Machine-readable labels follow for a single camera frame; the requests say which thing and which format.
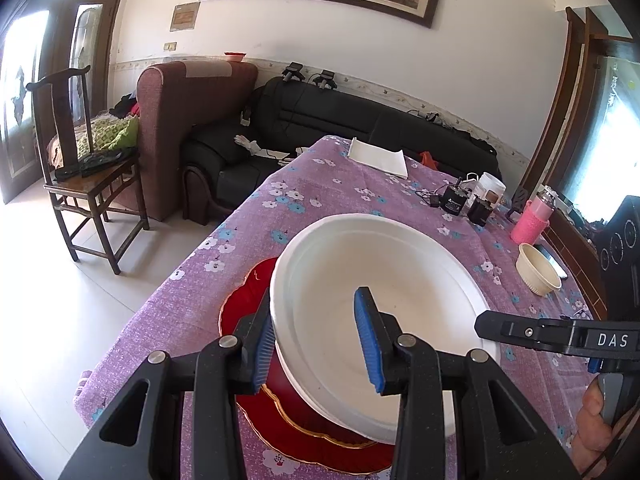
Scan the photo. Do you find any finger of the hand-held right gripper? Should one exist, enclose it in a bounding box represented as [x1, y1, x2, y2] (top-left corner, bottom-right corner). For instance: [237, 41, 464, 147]
[474, 310, 587, 357]

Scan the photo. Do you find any dark wooden cabinet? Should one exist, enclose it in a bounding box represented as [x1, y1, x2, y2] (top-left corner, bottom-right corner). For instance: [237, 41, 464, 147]
[515, 7, 640, 321]

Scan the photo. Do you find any small black box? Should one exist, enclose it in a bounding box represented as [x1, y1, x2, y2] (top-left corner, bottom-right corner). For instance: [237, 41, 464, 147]
[467, 197, 496, 227]

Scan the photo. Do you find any black item on chair seat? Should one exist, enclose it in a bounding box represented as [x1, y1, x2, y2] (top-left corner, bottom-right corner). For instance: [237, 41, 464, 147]
[54, 147, 138, 183]

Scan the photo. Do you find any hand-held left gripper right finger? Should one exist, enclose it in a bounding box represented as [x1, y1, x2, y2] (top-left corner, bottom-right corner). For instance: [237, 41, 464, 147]
[352, 286, 581, 480]

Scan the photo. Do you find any white folded cloth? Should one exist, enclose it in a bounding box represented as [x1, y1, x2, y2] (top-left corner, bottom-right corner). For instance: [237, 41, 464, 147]
[347, 137, 410, 179]

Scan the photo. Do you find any black smartphone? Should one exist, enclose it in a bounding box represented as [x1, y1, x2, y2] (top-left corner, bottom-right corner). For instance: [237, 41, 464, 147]
[535, 244, 570, 281]

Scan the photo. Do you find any black power adapter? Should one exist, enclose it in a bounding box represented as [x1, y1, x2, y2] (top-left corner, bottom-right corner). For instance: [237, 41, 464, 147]
[439, 186, 471, 217]

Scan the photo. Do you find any large red glass plate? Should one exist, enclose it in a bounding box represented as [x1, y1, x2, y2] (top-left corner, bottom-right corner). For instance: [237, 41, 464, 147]
[218, 256, 401, 476]

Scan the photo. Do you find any white glove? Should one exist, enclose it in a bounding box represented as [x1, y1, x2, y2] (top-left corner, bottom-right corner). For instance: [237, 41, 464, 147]
[233, 134, 281, 158]

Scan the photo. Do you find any dark wooden chair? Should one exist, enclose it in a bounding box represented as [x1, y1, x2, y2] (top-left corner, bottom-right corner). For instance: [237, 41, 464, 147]
[25, 65, 151, 276]

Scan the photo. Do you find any pink bottle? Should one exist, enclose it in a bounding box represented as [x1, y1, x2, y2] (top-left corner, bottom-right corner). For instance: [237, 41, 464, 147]
[510, 187, 557, 244]

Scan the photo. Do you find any black leather sofa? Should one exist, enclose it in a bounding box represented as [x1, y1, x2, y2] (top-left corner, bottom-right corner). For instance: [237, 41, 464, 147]
[181, 76, 501, 226]

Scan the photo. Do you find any person's right hand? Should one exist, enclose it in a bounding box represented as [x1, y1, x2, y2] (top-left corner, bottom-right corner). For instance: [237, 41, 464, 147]
[570, 376, 621, 477]

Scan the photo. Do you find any beige bowl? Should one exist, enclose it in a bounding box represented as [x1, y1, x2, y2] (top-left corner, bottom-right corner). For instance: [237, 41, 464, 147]
[516, 242, 563, 296]

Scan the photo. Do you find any black hand-held device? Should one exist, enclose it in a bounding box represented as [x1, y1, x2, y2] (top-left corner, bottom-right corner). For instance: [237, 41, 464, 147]
[309, 69, 338, 93]
[281, 61, 306, 86]

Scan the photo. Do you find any wall plaque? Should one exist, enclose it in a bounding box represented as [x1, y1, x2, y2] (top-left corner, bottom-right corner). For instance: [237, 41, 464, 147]
[170, 1, 201, 32]

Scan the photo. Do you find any dark clothes pile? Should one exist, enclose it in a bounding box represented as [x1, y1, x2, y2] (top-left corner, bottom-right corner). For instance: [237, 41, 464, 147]
[107, 92, 141, 121]

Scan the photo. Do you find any purple floral tablecloth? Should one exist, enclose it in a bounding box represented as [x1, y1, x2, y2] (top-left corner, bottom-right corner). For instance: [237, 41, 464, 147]
[74, 135, 608, 480]

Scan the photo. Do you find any small red gold-rimmed plate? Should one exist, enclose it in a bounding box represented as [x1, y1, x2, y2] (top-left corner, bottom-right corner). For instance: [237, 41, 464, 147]
[234, 260, 381, 451]

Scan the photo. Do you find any brown armchair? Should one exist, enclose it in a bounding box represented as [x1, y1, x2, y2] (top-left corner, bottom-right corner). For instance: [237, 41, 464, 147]
[111, 60, 259, 222]

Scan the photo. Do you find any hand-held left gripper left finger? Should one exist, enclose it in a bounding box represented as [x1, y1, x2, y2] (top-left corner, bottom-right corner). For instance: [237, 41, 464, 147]
[59, 287, 278, 480]

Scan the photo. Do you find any green patterned cloth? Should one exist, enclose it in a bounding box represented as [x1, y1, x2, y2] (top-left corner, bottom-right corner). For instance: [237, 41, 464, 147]
[75, 114, 141, 153]

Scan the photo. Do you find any black cable with plug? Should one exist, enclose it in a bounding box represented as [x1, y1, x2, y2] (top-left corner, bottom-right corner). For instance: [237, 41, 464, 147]
[412, 180, 453, 208]

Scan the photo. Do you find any wooden glass door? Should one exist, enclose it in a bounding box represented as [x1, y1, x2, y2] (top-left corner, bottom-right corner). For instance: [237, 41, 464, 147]
[0, 0, 133, 206]

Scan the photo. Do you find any white cup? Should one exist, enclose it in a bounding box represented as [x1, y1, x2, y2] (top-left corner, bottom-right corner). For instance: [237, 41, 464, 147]
[474, 172, 507, 208]

